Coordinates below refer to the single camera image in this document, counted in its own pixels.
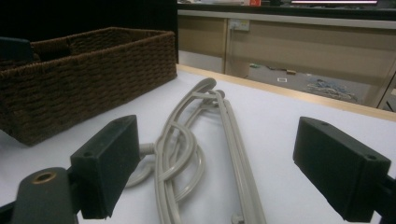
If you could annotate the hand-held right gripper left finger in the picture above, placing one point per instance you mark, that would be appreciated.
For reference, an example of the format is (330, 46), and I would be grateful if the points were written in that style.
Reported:
(106, 165)

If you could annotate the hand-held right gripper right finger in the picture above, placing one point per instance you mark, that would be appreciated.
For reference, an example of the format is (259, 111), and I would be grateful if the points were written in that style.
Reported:
(339, 168)

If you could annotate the grey plastic clothes hanger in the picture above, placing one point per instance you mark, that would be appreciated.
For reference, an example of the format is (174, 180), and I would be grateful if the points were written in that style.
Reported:
(161, 177)
(243, 174)
(190, 149)

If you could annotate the brown woven basket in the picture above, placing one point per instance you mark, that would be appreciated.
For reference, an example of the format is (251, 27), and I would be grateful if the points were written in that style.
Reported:
(93, 84)

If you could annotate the white table mat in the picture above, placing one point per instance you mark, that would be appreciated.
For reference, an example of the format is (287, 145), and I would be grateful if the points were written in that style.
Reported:
(280, 124)

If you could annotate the small white floor tag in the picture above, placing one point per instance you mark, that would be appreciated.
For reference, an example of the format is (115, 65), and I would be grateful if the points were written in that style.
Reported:
(282, 80)

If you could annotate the beige wooden shelf unit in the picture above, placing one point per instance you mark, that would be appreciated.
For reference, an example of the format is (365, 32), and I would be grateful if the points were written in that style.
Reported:
(311, 46)

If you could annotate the white light strip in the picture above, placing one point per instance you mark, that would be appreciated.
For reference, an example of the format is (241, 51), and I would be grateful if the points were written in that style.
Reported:
(333, 2)

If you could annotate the small red box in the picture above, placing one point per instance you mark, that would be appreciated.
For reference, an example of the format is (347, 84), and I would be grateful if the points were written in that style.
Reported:
(255, 2)

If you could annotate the white wall socket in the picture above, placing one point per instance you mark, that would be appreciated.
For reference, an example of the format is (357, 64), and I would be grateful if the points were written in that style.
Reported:
(239, 25)

